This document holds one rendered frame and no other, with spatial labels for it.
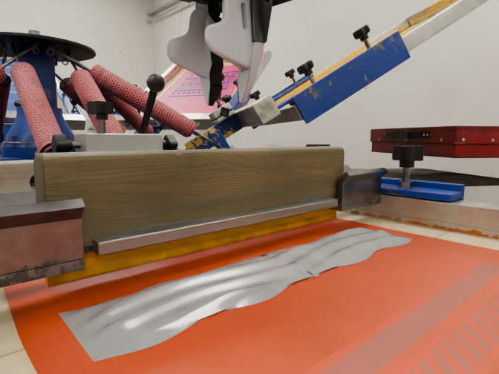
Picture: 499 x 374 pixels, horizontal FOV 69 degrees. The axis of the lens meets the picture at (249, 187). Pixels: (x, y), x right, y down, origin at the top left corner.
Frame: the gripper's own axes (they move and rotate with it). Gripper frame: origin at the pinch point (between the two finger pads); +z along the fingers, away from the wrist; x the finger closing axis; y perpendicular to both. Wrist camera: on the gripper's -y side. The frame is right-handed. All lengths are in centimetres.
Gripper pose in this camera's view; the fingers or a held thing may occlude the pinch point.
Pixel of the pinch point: (231, 92)
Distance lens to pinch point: 37.9
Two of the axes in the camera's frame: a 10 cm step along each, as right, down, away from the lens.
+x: 6.7, 1.1, -7.3
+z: -0.2, 9.9, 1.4
